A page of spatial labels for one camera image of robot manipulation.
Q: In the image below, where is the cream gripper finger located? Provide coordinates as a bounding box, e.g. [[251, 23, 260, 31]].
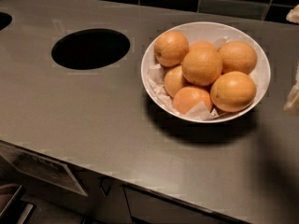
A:
[[286, 5, 299, 23], [283, 66, 299, 115]]

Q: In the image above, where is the white ceramic bowl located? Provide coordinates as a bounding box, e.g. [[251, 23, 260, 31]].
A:
[[140, 21, 272, 124]]

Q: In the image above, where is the white paper liner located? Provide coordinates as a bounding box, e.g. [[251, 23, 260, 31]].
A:
[[141, 39, 231, 123]]

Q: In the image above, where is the orange hidden at back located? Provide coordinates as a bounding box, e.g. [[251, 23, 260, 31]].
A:
[[189, 41, 216, 51]]

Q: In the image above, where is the cabinet drawer front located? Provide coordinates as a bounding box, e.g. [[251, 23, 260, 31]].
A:
[[123, 185, 249, 224]]

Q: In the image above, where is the framed sign on cabinet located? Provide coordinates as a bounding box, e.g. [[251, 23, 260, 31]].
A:
[[0, 144, 88, 197]]

